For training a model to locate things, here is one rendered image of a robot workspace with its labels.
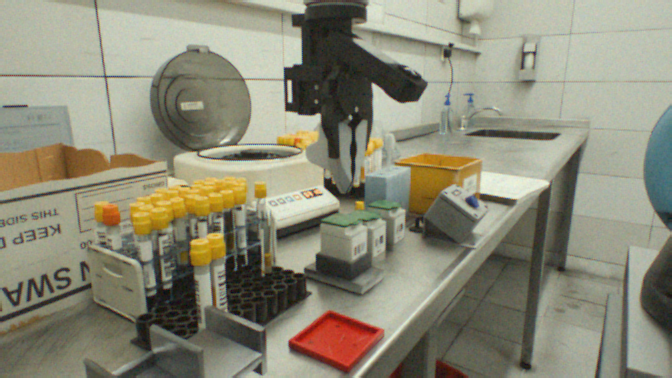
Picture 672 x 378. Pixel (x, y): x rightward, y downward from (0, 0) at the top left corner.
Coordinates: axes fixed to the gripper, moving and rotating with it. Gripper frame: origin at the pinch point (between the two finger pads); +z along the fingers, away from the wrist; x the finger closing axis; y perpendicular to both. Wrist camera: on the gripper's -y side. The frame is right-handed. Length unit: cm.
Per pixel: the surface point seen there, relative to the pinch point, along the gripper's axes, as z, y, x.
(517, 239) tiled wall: 88, 25, -240
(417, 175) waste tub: 5.1, 5.0, -31.2
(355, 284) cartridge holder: 11.5, -2.8, 2.9
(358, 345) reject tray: 12.5, -8.8, 11.6
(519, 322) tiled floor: 101, 5, -159
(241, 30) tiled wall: -25, 58, -38
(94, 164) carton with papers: 0.6, 40.9, 10.3
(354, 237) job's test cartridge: 6.3, -1.6, 1.3
